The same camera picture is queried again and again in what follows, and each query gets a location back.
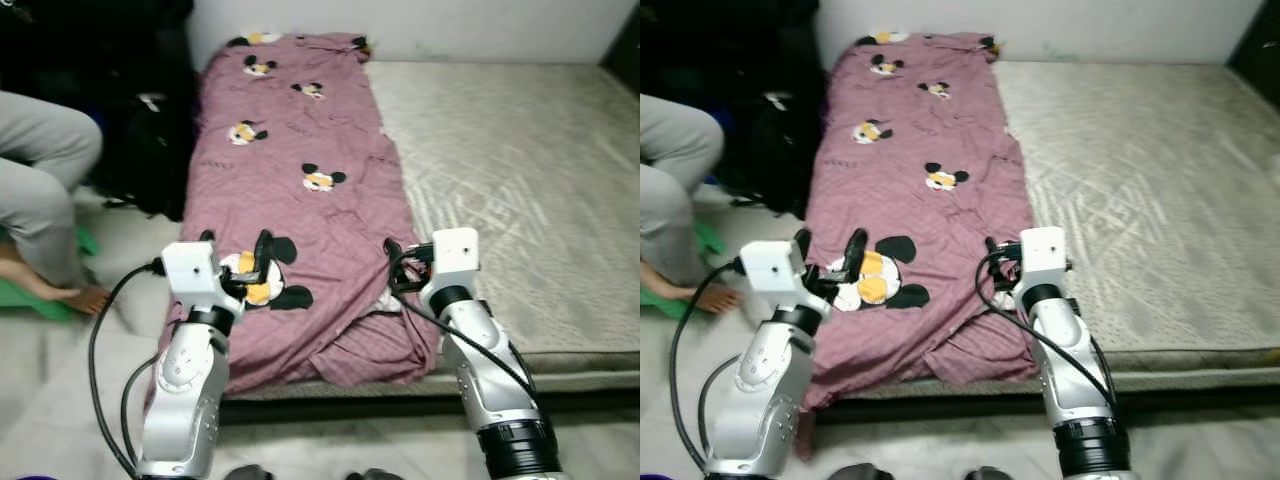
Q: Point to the grey right robot leg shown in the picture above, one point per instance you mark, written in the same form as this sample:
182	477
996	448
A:
375	474
988	473

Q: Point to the green plastic stool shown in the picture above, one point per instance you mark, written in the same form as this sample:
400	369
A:
20	302
712	240

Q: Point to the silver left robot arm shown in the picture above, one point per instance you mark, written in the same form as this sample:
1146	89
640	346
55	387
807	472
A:
185	390
765	390

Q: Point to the black tufted headboard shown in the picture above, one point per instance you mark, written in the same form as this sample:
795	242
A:
1262	50
628	50

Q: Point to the pink cartoon mouse blanket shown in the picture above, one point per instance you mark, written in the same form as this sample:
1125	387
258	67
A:
300	140
920	140

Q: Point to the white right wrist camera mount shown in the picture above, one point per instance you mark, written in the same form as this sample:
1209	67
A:
1043	252
455	255

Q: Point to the black bag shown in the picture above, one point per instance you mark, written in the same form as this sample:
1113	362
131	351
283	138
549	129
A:
150	150
780	150

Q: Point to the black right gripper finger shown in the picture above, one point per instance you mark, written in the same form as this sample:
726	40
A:
393	250
992	247

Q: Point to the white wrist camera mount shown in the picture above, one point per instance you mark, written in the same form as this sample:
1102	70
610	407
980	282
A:
190	270
770	268
455	255
1043	252

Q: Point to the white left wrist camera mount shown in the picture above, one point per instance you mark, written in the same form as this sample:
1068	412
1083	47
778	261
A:
770	268
190	270

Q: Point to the white quilted mattress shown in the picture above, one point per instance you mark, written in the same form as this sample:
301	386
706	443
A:
500	150
1130	150

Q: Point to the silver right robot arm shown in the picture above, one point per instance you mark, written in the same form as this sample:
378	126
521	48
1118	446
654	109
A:
1060	350
480	360

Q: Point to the person in grey trousers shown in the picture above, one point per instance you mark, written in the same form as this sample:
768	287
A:
40	150
675	150

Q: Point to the dark bed base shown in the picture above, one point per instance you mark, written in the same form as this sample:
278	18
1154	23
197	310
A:
350	408
950	405

